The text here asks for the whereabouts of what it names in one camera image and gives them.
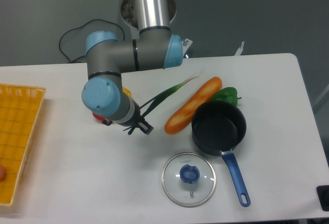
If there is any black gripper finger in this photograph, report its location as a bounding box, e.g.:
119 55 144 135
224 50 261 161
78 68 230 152
138 120 154 135

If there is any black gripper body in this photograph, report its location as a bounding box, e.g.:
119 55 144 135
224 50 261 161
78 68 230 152
117 103 145 127

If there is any green onion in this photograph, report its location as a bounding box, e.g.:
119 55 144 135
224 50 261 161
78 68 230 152
123 73 200 136

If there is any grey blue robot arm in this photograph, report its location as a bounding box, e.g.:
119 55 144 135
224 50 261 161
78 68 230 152
82 0 184 134

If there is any yellow bell pepper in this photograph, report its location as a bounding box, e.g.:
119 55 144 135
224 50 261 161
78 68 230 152
122 87 132 98

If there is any orange bread loaf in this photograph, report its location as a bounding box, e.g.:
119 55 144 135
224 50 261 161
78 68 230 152
164 77 222 135

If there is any glass lid blue knob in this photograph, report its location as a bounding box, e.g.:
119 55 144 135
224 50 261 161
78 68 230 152
161 152 216 208

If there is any green bell pepper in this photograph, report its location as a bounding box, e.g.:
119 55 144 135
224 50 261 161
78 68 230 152
211 87 241 106

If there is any yellow woven basket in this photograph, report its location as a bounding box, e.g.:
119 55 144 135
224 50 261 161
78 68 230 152
1 84 46 207

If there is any black device at table edge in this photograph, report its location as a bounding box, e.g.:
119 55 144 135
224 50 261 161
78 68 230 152
316 185 329 212

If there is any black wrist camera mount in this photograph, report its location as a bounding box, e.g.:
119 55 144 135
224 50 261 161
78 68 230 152
102 119 113 126

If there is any black pot blue handle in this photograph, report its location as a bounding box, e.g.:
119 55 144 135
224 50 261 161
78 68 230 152
191 100 251 208

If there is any black cable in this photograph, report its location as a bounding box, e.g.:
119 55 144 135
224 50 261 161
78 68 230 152
59 18 125 64

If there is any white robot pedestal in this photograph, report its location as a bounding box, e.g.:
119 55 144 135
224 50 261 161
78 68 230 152
120 0 193 59

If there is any white table clamp bracket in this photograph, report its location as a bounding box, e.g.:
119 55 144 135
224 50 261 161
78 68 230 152
234 41 245 56

